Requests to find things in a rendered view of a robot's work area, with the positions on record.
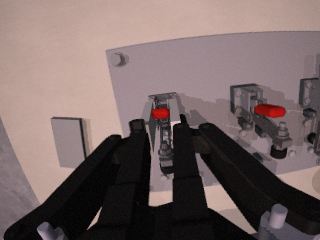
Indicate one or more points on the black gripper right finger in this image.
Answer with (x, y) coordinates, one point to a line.
(274, 209)

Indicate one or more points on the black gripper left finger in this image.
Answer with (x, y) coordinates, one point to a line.
(70, 209)

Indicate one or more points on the grey toggle clamp with red handle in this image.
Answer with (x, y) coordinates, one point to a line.
(309, 94)

